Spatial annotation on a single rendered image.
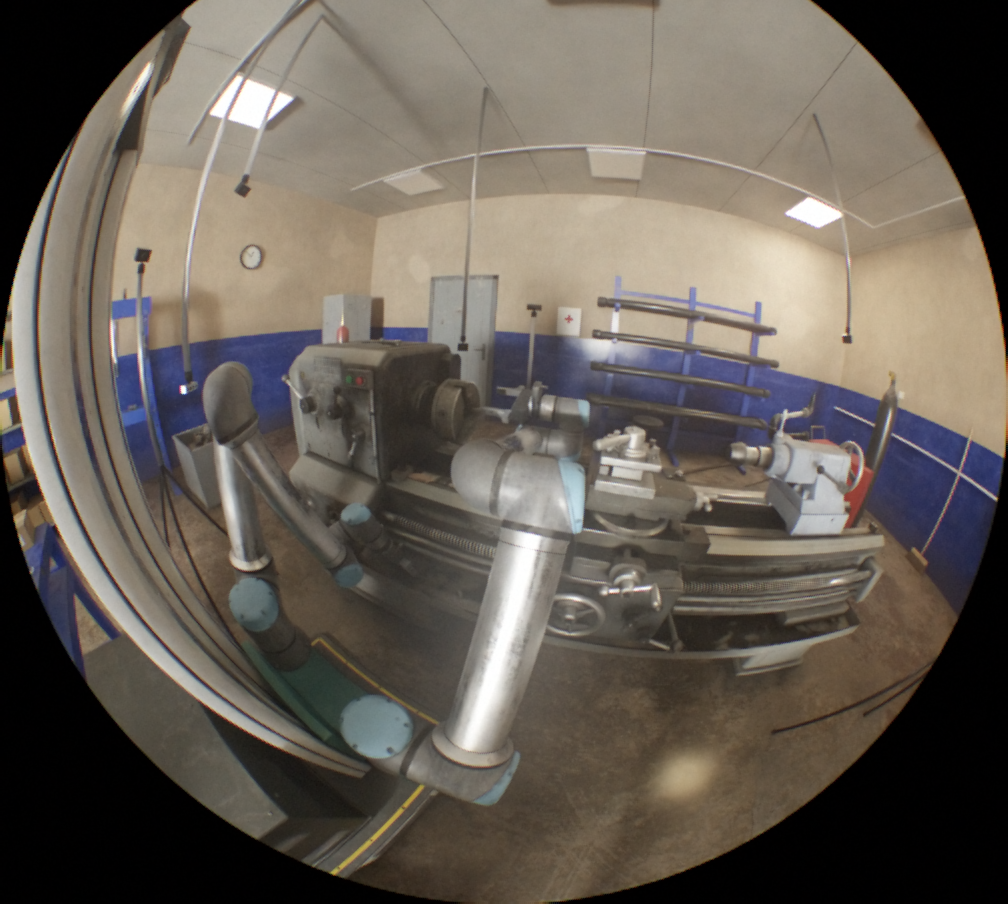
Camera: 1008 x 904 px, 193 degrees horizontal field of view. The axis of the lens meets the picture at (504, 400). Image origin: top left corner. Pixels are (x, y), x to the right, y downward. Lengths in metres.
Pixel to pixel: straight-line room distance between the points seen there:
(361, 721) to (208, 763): 0.34
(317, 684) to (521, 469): 0.89
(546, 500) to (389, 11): 2.46
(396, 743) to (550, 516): 0.53
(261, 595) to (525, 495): 0.77
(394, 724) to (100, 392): 0.71
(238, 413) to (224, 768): 0.69
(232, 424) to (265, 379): 3.79
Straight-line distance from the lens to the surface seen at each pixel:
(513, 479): 0.46
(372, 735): 0.69
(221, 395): 0.69
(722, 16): 2.33
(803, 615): 1.71
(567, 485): 0.45
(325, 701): 1.03
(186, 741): 0.79
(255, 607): 0.93
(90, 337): 0.58
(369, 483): 1.21
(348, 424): 1.20
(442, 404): 1.09
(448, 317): 4.58
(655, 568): 0.87
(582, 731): 1.52
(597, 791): 1.50
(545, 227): 4.36
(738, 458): 1.18
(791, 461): 1.28
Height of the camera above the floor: 1.44
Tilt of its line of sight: 14 degrees down
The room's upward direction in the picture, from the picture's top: 4 degrees clockwise
